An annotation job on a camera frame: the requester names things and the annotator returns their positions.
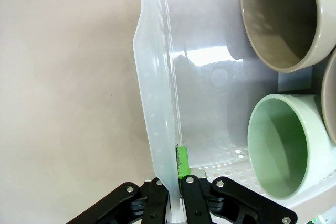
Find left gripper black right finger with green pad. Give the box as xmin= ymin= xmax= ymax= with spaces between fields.
xmin=175 ymin=145 xmax=299 ymax=224

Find white perforated plastic basket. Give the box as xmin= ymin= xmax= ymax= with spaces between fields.
xmin=131 ymin=0 xmax=336 ymax=224

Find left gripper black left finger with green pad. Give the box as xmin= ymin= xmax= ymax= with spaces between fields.
xmin=65 ymin=177 xmax=169 ymax=224

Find beige ceramic cup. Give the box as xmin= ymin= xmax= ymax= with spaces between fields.
xmin=240 ymin=0 xmax=336 ymax=74
xmin=321 ymin=50 xmax=336 ymax=146

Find pale green ceramic cup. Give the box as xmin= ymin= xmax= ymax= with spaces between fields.
xmin=247 ymin=94 xmax=336 ymax=200

